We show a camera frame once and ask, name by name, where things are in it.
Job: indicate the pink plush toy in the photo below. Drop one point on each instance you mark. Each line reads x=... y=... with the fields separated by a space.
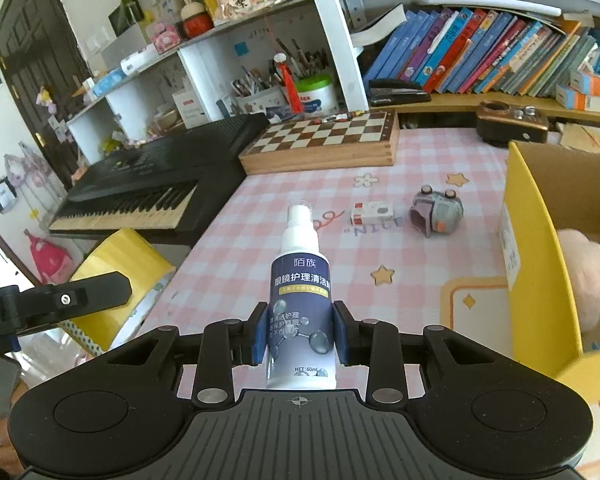
x=582 y=260

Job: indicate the white bookshelf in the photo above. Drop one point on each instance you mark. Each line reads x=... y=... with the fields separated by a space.
x=207 y=64

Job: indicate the black electronic keyboard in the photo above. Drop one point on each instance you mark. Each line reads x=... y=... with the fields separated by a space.
x=168 y=190

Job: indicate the yellow cardboard box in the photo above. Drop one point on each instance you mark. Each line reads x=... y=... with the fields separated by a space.
x=549 y=188

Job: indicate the black stapler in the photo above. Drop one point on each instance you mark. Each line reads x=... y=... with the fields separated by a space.
x=389 y=92

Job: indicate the navy spray bottle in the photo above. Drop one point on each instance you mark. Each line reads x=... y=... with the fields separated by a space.
x=300 y=340

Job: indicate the yellow tape roll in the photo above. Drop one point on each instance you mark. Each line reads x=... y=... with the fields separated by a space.
x=127 y=276

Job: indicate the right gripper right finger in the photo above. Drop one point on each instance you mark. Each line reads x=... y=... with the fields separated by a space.
x=377 y=346

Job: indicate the pink checkered tablecloth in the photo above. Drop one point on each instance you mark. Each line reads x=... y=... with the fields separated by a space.
x=386 y=270

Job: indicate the row of colourful books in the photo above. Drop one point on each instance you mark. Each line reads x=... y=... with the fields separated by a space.
x=461 y=50

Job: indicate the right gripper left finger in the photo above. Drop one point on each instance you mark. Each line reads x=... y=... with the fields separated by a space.
x=221 y=347

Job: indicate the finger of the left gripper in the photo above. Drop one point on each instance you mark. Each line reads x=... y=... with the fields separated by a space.
x=58 y=303

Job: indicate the brown wooden pen holder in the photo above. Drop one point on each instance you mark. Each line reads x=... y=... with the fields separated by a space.
x=499 y=123

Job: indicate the white green tub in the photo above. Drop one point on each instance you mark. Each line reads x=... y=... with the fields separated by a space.
x=318 y=95

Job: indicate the wooden chess board box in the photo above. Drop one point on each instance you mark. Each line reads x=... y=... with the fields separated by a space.
x=345 y=141

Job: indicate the small white orange box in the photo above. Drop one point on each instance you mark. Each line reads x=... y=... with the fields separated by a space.
x=365 y=213

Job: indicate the orange white box lower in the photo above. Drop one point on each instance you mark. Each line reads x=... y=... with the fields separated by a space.
x=574 y=100

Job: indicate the orange white box upper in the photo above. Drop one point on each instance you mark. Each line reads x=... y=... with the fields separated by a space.
x=585 y=83

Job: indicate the grey toy camera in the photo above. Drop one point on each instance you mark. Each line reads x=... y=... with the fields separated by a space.
x=434 y=212

